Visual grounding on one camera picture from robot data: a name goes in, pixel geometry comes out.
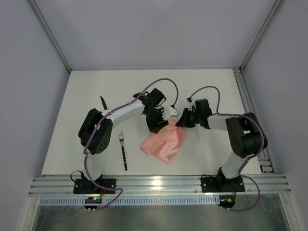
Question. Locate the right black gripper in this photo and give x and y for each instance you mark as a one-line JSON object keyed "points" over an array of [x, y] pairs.
{"points": [[190, 117]]}

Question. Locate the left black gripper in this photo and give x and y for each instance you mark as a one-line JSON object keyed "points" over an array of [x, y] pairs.
{"points": [[157, 123]]}

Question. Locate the pink satin napkin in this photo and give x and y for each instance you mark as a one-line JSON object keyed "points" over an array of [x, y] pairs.
{"points": [[166, 144]]}

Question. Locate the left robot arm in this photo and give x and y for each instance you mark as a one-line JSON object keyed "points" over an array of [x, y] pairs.
{"points": [[96, 130]]}

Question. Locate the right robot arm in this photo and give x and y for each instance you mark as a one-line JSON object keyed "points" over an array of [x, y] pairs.
{"points": [[246, 136]]}

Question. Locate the black knife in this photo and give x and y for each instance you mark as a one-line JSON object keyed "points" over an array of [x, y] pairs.
{"points": [[103, 103]]}

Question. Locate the right controller board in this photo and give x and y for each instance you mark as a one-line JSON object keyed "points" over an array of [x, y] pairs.
{"points": [[226, 202]]}

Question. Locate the controller board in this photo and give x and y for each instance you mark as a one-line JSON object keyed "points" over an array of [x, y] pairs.
{"points": [[226, 202], [92, 203]]}

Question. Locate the left controller board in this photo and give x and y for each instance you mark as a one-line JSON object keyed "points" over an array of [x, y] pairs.
{"points": [[92, 203]]}

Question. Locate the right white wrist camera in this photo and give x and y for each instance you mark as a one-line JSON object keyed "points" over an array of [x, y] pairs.
{"points": [[191, 102]]}

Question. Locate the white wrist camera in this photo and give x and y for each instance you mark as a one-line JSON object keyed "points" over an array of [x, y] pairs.
{"points": [[191, 102], [169, 112]]}

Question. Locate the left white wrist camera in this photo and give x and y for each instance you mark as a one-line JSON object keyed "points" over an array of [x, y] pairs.
{"points": [[169, 112]]}

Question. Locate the silver fork black handle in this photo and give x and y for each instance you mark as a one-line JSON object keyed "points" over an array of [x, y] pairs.
{"points": [[121, 140]]}

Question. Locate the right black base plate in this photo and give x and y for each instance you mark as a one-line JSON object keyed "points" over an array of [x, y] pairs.
{"points": [[219, 184]]}

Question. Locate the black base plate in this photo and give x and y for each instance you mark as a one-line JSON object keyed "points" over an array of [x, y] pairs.
{"points": [[85, 186], [219, 184]]}

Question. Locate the right side aluminium rail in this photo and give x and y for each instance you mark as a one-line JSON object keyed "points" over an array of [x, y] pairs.
{"points": [[264, 158]]}

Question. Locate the aluminium rail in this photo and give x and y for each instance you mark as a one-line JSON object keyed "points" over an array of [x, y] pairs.
{"points": [[134, 185], [264, 158]]}

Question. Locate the grey slotted cable duct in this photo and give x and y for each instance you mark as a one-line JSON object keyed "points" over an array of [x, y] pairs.
{"points": [[134, 200]]}

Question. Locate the aluminium front rail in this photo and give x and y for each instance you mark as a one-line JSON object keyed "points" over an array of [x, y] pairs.
{"points": [[134, 185]]}

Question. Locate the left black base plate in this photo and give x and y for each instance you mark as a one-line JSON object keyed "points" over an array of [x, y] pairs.
{"points": [[85, 186]]}

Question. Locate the right corner frame post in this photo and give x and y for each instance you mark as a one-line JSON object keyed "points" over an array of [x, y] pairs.
{"points": [[273, 12]]}

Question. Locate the corner frame post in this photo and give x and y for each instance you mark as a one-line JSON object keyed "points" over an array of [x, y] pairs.
{"points": [[48, 31], [273, 12]]}

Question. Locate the left corner frame post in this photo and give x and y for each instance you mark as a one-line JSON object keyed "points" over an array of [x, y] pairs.
{"points": [[48, 31]]}

